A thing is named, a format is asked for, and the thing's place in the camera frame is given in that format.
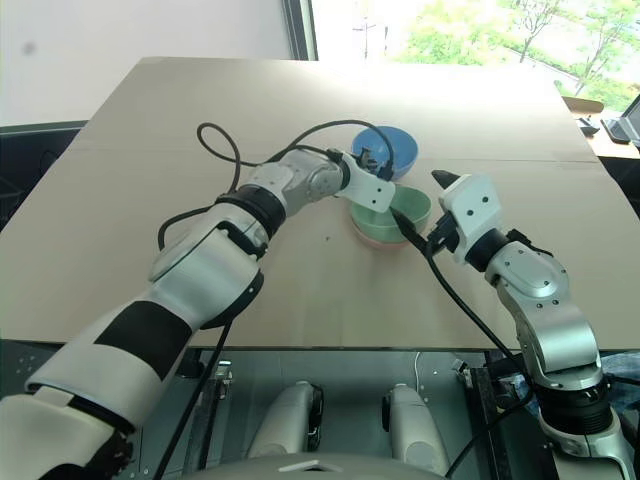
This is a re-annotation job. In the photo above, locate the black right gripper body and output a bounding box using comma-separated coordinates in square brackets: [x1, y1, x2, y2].
[424, 213, 459, 255]

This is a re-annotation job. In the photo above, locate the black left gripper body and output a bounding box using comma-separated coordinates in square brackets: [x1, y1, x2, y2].
[357, 146, 396, 182]

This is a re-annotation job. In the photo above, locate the green bowl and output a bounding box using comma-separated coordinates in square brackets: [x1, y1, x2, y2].
[348, 185, 433, 245]

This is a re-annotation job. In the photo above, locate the blue bowl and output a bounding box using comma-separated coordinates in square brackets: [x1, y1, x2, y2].
[351, 125, 419, 182]

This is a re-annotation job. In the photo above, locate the pink bowl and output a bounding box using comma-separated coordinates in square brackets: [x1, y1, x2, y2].
[352, 223, 417, 252]

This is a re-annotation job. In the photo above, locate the metal latch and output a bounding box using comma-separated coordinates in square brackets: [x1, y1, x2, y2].
[451, 357, 474, 390]
[213, 358, 234, 400]

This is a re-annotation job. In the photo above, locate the open cardboard box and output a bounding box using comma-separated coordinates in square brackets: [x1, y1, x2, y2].
[561, 94, 605, 112]

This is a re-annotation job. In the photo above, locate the wooden desk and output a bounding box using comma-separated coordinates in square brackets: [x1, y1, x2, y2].
[569, 107, 640, 160]

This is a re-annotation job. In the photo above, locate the dark laptop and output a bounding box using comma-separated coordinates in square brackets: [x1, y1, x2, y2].
[599, 92, 640, 146]

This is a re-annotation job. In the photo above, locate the silver right robot leg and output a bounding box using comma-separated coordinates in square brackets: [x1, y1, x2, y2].
[382, 383, 450, 476]

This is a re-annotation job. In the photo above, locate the silver robot leg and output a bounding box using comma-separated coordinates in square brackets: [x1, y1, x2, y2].
[382, 383, 450, 476]
[247, 380, 325, 459]

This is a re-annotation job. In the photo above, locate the blue fabric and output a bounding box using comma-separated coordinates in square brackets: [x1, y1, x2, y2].
[597, 352, 640, 396]

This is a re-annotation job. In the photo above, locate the brown cardboard table sheet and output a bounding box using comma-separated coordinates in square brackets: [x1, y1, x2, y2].
[0, 56, 640, 351]

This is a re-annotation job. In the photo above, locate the silver left robot leg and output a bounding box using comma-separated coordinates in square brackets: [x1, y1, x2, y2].
[247, 380, 325, 459]

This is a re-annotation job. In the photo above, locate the silver robot torso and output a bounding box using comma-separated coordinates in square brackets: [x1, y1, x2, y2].
[187, 452, 446, 480]

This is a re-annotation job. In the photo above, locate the dark cabinet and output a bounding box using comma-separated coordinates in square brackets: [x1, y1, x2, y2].
[0, 119, 89, 236]

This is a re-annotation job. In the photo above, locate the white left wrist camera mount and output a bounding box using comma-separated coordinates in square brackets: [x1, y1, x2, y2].
[333, 149, 396, 215]

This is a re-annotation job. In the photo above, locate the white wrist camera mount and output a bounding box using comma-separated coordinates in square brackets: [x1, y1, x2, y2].
[333, 149, 396, 215]
[438, 173, 504, 265]

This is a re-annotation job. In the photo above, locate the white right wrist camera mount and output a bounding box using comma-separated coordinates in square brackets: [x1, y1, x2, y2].
[438, 173, 504, 265]

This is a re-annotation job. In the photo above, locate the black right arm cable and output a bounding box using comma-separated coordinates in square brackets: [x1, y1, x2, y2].
[422, 244, 536, 479]

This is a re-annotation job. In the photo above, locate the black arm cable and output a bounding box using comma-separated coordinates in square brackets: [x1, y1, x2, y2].
[149, 118, 396, 480]
[422, 244, 536, 479]

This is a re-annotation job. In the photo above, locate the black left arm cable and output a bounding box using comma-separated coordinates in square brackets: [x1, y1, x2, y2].
[149, 118, 396, 480]

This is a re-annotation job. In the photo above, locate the black window frame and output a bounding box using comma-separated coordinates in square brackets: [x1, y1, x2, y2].
[281, 0, 320, 62]

